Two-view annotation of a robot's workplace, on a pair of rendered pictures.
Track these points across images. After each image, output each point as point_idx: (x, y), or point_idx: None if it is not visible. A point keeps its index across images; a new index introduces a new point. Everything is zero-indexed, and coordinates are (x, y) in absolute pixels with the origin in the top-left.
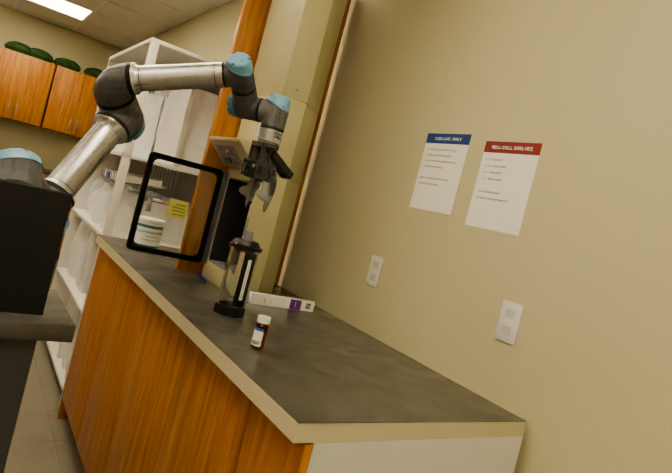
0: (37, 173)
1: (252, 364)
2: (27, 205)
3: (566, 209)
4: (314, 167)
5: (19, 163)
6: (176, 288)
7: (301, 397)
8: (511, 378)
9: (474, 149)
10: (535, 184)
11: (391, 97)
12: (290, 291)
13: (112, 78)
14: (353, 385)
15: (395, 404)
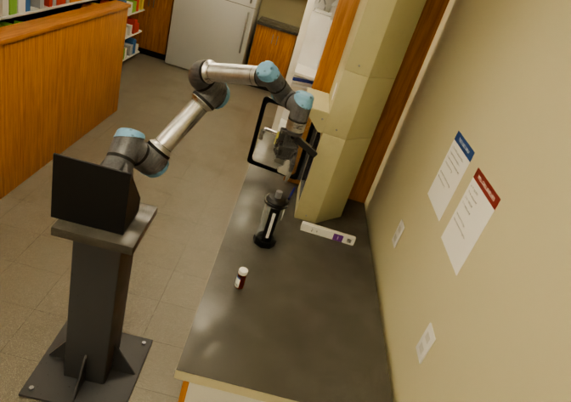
0: (134, 145)
1: (212, 304)
2: (107, 178)
3: (484, 279)
4: (408, 113)
5: (122, 140)
6: (253, 206)
7: (209, 346)
8: (410, 387)
9: (470, 169)
10: (482, 237)
11: (457, 74)
12: (370, 212)
13: (193, 73)
14: (270, 343)
15: (280, 372)
